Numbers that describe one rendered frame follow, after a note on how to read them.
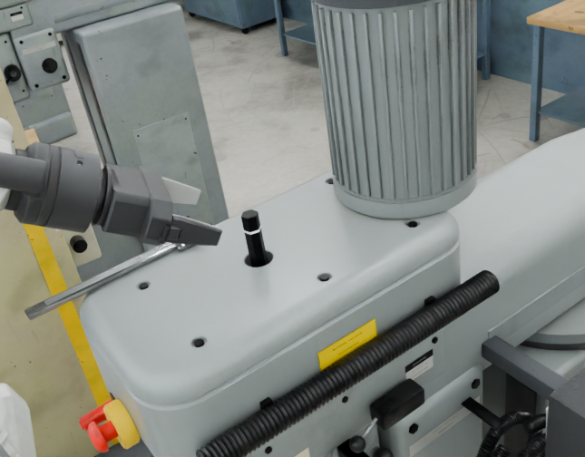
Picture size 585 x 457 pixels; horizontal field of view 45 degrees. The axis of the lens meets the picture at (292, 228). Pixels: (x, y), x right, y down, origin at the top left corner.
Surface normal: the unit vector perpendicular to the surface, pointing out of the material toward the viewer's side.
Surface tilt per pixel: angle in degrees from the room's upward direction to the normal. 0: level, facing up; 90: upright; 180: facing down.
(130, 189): 30
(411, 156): 90
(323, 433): 90
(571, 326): 0
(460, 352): 90
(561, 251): 90
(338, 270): 0
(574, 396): 0
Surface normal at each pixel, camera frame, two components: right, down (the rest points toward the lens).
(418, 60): 0.18, 0.51
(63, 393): 0.57, 0.37
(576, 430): -0.80, 0.41
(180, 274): -0.14, -0.83
